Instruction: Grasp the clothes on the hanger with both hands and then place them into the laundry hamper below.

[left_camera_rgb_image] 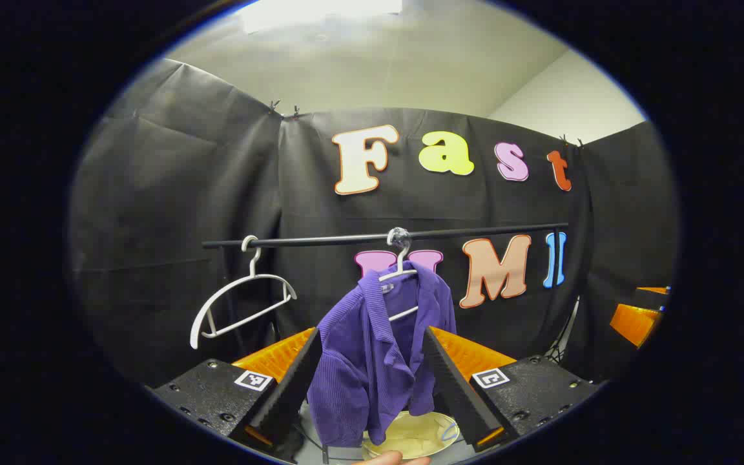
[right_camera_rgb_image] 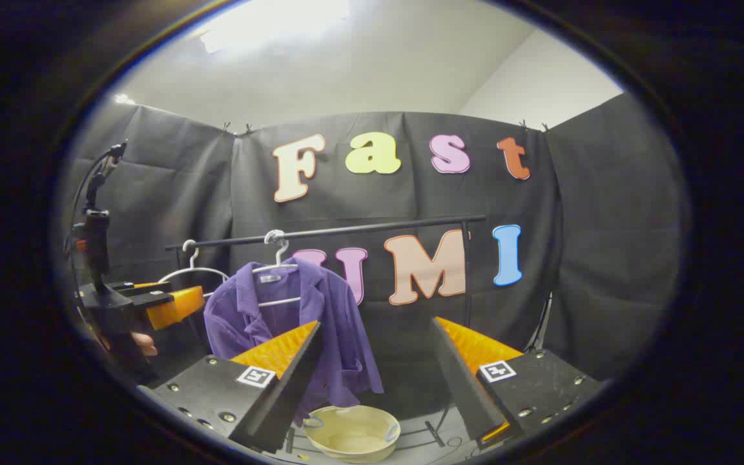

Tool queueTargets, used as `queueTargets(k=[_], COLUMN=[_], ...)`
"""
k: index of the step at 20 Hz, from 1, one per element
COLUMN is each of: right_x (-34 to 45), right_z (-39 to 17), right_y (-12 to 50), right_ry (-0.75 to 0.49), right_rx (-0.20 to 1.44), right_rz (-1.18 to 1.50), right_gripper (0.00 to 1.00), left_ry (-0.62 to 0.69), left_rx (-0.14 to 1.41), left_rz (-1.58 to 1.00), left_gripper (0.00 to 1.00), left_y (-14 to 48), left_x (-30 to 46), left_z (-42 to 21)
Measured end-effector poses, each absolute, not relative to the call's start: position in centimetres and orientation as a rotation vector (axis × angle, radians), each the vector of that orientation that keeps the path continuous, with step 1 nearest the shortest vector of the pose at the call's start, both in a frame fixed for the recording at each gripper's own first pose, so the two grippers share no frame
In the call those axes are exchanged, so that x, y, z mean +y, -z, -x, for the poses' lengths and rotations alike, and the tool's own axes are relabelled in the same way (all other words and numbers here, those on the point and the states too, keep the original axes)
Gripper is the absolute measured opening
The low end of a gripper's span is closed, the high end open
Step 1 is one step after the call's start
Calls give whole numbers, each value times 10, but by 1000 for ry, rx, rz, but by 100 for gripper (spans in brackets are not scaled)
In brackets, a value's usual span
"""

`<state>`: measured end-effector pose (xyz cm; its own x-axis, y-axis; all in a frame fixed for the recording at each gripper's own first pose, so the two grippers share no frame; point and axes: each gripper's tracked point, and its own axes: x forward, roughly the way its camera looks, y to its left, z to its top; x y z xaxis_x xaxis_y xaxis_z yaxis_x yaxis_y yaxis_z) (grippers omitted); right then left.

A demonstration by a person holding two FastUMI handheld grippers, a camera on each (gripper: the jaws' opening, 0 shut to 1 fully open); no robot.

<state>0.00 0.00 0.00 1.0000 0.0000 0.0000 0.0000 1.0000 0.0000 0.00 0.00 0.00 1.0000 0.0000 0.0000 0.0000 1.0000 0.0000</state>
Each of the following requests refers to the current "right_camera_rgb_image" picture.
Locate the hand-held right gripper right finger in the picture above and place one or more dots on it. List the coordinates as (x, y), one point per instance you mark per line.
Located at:
(459, 381)

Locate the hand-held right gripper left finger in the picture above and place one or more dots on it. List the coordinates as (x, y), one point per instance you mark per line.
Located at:
(288, 387)

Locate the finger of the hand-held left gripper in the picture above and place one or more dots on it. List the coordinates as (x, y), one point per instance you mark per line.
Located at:
(143, 287)
(175, 307)

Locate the purple knitted shirt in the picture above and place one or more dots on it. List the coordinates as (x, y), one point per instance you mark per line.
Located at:
(333, 323)

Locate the cream laundry hamper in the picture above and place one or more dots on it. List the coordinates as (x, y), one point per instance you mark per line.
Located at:
(352, 434)

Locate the white plastic hanger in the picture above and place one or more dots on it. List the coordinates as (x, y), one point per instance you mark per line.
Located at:
(191, 263)
(278, 255)

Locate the black clothes rack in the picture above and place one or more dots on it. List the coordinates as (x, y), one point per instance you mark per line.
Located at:
(378, 227)

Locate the black tripod stand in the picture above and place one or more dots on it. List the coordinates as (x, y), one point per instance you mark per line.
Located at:
(543, 323)

